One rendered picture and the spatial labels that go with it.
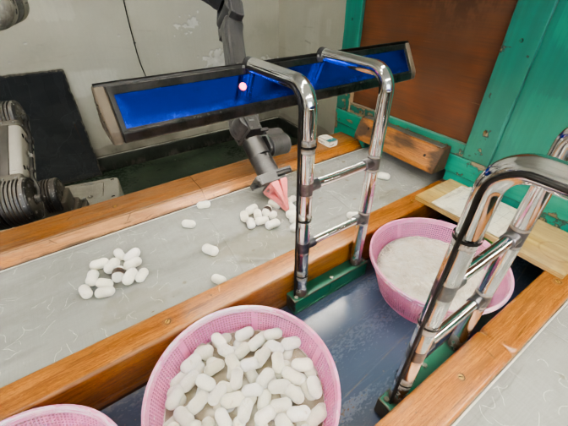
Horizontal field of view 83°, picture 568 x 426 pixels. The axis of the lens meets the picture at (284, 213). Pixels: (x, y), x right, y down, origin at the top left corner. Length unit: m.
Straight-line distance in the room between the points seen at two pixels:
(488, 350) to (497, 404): 0.07
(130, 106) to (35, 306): 0.43
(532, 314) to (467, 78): 0.55
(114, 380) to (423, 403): 0.45
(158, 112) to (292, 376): 0.43
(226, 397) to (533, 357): 0.48
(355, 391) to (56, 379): 0.45
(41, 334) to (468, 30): 1.06
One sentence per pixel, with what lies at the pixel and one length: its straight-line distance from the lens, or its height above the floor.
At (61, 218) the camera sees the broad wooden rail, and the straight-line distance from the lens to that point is 0.92.
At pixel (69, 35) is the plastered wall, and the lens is 2.64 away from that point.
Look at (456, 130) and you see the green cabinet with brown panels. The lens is 0.98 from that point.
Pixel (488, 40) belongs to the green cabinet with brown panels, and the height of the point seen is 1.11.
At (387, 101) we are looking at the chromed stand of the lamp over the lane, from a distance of 0.54.
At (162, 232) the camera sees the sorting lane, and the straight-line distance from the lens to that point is 0.80.
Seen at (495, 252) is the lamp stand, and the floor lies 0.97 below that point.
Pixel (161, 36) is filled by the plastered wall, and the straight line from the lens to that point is 2.73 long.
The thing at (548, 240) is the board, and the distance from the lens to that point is 0.87.
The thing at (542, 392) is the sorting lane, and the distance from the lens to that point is 0.65.
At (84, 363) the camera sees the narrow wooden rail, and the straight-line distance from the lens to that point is 0.60.
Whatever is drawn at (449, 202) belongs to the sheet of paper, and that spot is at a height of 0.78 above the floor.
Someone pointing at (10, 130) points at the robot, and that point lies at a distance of 1.22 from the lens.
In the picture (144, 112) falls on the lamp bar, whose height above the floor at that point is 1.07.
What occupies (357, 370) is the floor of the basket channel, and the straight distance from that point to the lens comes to 0.63.
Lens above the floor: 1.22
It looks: 36 degrees down
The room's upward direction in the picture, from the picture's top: straight up
